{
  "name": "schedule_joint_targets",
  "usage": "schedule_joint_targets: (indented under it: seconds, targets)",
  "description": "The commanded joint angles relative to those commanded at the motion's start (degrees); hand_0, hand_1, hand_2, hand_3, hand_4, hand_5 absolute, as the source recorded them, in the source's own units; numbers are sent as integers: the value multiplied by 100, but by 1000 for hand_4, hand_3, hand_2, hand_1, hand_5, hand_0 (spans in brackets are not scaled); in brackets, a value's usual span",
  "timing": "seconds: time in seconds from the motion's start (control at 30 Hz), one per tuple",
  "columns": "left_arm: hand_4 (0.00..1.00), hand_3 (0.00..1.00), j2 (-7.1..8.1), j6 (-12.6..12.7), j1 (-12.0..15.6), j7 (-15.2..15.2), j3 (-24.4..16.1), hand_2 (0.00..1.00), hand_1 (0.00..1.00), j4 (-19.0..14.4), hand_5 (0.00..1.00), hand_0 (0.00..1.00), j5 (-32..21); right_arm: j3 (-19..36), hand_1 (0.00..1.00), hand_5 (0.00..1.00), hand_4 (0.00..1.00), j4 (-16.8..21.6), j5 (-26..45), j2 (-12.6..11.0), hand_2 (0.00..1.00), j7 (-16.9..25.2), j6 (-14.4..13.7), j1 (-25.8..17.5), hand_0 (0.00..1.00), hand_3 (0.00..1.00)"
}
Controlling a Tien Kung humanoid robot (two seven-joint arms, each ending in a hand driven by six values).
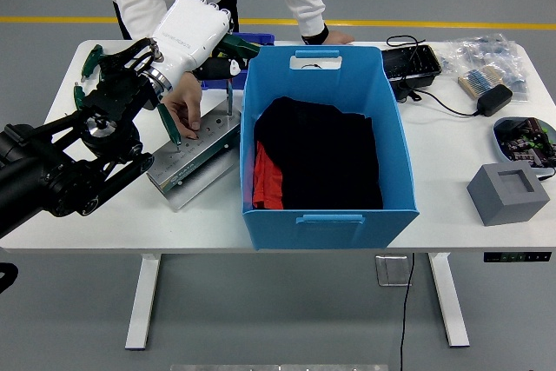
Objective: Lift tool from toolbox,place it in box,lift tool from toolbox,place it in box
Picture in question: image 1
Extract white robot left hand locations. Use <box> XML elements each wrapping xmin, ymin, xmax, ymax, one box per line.
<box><xmin>149</xmin><ymin>0</ymin><xmax>249</xmax><ymax>85</ymax></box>

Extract person's left hand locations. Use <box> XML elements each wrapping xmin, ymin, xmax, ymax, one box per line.
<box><xmin>324</xmin><ymin>31</ymin><xmax>356</xmax><ymax>46</ymax></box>

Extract person's right hand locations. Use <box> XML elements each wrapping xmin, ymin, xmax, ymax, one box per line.
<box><xmin>160</xmin><ymin>71</ymin><xmax>204</xmax><ymax>141</ymax></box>

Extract small green T-handle hex wrench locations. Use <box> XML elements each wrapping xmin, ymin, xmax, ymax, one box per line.
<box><xmin>156</xmin><ymin>101</ymin><xmax>183</xmax><ymax>156</ymax></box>

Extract large green T-handle hex wrench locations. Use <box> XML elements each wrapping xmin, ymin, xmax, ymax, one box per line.
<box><xmin>216</xmin><ymin>33</ymin><xmax>262</xmax><ymax>116</ymax></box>

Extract green grey wrench holder stand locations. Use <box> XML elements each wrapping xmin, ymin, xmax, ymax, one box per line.
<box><xmin>145</xmin><ymin>109</ymin><xmax>242</xmax><ymax>212</ymax></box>

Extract large blue storage box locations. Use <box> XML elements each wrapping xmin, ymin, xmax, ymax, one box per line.
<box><xmin>239</xmin><ymin>45</ymin><xmax>421</xmax><ymax>252</ymax></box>

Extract grey cube box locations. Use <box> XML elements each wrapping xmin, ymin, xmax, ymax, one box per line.
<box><xmin>467</xmin><ymin>162</ymin><xmax>551</xmax><ymax>228</ymax></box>

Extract black wrist band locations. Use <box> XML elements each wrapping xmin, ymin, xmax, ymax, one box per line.
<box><xmin>301</xmin><ymin>23</ymin><xmax>330</xmax><ymax>46</ymax></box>

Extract black plastic tray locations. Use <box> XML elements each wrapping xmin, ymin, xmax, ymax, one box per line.
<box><xmin>380</xmin><ymin>44</ymin><xmax>443</xmax><ymax>102</ymax></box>

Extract small blue parts bin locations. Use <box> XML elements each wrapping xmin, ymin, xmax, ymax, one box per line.
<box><xmin>202</xmin><ymin>31</ymin><xmax>276</xmax><ymax>90</ymax></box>

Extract red cloth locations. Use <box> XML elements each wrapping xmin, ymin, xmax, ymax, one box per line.
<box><xmin>251</xmin><ymin>141</ymin><xmax>284</xmax><ymax>211</ymax></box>

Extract black cloth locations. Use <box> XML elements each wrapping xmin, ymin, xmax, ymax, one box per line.
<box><xmin>252</xmin><ymin>96</ymin><xmax>384</xmax><ymax>211</ymax></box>

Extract resistor tape strips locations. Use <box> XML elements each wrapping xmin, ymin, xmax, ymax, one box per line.
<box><xmin>457</xmin><ymin>64</ymin><xmax>507</xmax><ymax>101</ymax></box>

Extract clear bags of components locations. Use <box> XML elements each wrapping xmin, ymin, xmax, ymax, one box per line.
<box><xmin>438</xmin><ymin>32</ymin><xmax>532</xmax><ymax>103</ymax></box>

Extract black power adapter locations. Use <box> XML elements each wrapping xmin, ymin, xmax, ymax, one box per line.
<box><xmin>476</xmin><ymin>83</ymin><xmax>514</xmax><ymax>118</ymax></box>

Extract white table leg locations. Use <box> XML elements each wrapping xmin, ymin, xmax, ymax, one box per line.
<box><xmin>124</xmin><ymin>253</ymin><xmax>162</xmax><ymax>351</ymax></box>
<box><xmin>427</xmin><ymin>252</ymin><xmax>471</xmax><ymax>348</ymax></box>

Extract light blue plate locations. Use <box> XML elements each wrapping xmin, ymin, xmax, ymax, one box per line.
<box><xmin>493</xmin><ymin>116</ymin><xmax>556</xmax><ymax>172</ymax></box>

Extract pile of electronic parts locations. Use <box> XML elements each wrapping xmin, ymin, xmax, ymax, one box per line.
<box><xmin>495</xmin><ymin>116</ymin><xmax>556</xmax><ymax>169</ymax></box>

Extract metal floor socket plate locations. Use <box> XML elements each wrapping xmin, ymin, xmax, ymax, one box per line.
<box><xmin>375</xmin><ymin>255</ymin><xmax>414</xmax><ymax>288</ymax></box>

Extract black table control panel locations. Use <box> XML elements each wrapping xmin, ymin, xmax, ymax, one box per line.
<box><xmin>483</xmin><ymin>251</ymin><xmax>553</xmax><ymax>263</ymax></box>

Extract black adapter cable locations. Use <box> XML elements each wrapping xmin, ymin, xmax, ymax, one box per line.
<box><xmin>385</xmin><ymin>34</ymin><xmax>481</xmax><ymax>118</ymax></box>

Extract black floor cable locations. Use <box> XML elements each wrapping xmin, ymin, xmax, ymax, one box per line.
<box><xmin>398</xmin><ymin>252</ymin><xmax>416</xmax><ymax>371</ymax></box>

